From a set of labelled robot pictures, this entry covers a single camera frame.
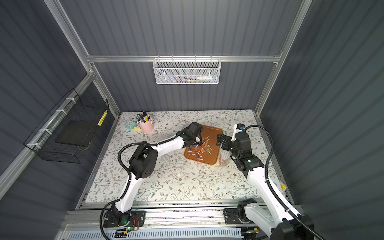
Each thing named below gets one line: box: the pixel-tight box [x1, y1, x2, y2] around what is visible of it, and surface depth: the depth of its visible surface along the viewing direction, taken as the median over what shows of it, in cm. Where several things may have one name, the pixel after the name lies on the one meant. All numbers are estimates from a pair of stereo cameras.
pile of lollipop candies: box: [187, 136, 212, 161], surface depth 100 cm
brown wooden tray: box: [184, 124, 223, 165], surface depth 98 cm
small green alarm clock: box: [124, 120, 136, 130], surface depth 114 cm
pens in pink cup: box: [135, 110, 151, 123], surface depth 103 cm
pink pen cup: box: [138, 116, 154, 134], surface depth 107 cm
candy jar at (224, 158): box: [219, 150, 231, 167], surface depth 86 cm
